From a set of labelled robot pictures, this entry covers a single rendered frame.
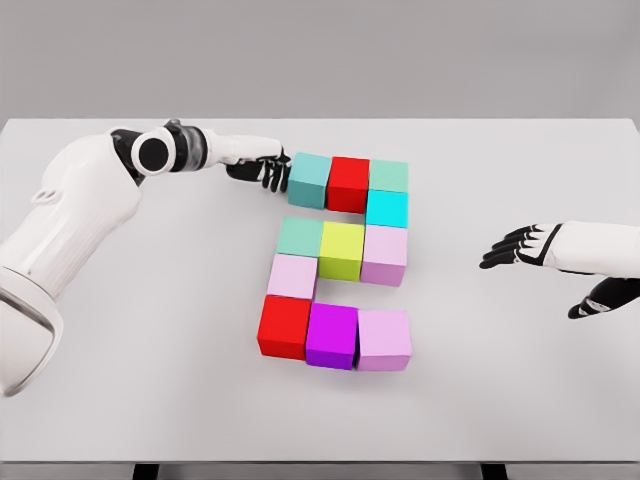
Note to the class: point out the cyan block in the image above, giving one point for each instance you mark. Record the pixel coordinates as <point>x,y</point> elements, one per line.
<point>386,207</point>

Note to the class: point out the magenta purple block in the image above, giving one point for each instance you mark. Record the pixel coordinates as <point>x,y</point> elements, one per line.
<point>331,335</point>

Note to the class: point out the light pink block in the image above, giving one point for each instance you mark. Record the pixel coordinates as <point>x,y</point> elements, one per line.
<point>384,337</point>
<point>384,252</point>
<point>292,276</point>

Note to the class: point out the mint green block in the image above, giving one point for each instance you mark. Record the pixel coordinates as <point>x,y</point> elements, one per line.
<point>299,236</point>
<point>389,175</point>

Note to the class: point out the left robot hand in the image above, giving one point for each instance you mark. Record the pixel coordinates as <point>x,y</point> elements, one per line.
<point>255,149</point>

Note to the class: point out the teal block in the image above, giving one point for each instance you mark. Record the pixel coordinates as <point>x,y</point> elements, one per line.
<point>307,177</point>

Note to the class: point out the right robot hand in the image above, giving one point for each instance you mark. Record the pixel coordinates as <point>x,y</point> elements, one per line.
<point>590,247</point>

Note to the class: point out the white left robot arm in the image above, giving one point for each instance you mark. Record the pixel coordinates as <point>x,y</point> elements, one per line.
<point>80,200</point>

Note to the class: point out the yellow-green block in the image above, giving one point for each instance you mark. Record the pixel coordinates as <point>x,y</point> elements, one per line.
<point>341,250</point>

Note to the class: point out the red block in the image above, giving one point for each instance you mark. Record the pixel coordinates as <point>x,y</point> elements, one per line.
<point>283,325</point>
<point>348,182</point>

